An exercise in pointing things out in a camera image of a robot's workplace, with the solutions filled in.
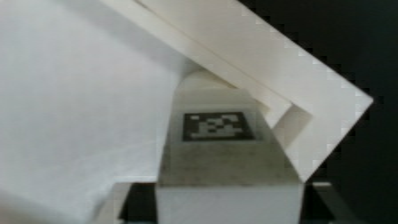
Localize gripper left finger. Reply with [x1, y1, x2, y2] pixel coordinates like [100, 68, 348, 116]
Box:
[94, 182, 158, 224]

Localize white square tabletop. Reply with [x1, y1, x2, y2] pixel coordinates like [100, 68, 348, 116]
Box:
[0, 0, 373, 224]

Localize white leg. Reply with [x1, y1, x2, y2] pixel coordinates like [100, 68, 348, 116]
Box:
[155, 71, 304, 224]

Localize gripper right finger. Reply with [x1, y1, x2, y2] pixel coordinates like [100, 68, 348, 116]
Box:
[300, 182, 356, 224]

